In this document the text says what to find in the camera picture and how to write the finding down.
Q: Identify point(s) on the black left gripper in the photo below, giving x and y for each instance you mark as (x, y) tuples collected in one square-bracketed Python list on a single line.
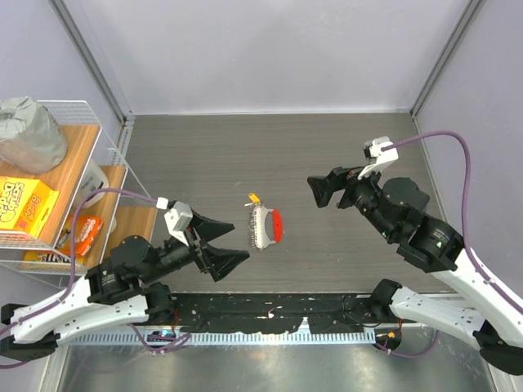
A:
[(221, 261)]

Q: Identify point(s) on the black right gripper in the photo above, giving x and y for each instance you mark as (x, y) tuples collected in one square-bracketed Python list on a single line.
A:
[(341, 177)]

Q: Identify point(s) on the silver keys with yellow tag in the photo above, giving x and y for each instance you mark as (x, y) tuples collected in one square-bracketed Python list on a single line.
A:
[(254, 200)]

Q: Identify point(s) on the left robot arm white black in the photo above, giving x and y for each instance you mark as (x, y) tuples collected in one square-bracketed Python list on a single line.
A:
[(123, 289)]

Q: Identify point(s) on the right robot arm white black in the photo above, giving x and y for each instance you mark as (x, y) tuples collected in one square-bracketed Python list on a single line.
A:
[(492, 321)]

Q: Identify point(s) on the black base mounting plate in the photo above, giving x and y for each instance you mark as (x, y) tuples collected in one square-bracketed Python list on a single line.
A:
[(278, 313)]

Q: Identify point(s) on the orange snack box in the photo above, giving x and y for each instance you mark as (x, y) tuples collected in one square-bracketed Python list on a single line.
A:
[(85, 231)]

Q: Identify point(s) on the white pump bottle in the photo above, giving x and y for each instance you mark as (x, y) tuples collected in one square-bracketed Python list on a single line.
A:
[(93, 179)]

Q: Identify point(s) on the yellow black candy bag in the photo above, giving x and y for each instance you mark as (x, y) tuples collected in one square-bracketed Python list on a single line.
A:
[(46, 258)]

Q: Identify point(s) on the yellow snack box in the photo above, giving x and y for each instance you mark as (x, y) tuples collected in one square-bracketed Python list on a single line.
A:
[(26, 204)]

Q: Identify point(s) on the grey crumpled bag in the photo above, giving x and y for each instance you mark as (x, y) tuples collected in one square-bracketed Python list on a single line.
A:
[(31, 138)]

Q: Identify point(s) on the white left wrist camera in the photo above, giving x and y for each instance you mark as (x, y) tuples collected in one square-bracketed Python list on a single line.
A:
[(177, 218)]

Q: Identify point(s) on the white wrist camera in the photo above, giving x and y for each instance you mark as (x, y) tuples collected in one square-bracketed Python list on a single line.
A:
[(380, 154), (177, 218)]

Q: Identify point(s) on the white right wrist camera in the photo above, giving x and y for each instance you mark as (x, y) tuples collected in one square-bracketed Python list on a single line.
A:
[(380, 154)]

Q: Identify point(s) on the white wire shelf rack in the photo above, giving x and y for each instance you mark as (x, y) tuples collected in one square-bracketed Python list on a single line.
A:
[(121, 214)]

